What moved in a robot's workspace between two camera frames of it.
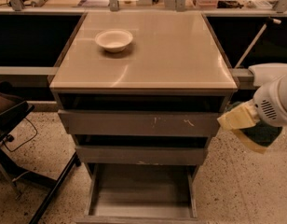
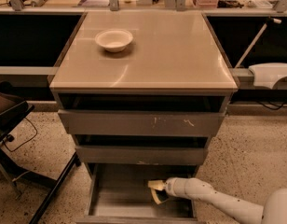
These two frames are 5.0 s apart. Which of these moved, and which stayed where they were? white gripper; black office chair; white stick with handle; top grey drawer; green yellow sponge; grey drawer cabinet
Moved: white gripper; green yellow sponge
Stayed: grey drawer cabinet; white stick with handle; top grey drawer; black office chair
